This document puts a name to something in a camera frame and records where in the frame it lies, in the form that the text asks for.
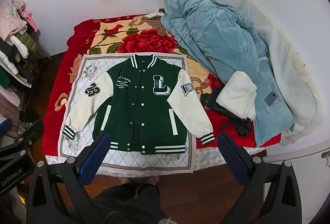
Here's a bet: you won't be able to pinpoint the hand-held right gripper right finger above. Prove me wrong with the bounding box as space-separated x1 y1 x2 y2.
217 132 302 224

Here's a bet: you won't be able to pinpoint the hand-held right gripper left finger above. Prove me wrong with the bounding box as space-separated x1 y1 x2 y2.
26 131 112 224

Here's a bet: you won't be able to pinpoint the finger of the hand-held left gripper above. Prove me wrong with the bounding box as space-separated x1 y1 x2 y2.
0 120 45 161
0 118 14 138

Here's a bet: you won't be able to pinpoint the green and white varsity jacket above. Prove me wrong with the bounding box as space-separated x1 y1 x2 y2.
62 54 216 155

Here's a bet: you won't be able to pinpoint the rack of assorted clothes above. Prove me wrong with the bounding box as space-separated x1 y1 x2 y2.
0 0 52 124

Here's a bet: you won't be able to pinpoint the white quilted bed sheet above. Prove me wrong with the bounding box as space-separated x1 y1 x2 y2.
45 147 267 172

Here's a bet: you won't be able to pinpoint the person's dark fuzzy-clothed legs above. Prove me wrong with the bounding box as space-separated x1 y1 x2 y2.
91 176 168 224

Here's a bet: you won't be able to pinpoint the black garment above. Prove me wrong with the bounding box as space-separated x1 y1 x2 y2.
200 86 254 137

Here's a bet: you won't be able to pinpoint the white fleece cloth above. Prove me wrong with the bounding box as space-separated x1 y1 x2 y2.
215 72 258 121

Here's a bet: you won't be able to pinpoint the white diamond-pattern cloth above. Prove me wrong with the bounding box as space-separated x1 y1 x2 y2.
60 53 197 175

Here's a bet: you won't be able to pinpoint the white textured blanket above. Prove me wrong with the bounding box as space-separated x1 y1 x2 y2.
240 0 326 146

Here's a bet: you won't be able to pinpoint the light blue quilt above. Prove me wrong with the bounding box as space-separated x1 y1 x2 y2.
161 0 296 147

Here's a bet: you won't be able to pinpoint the red floral blanket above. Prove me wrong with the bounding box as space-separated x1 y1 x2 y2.
42 14 282 157

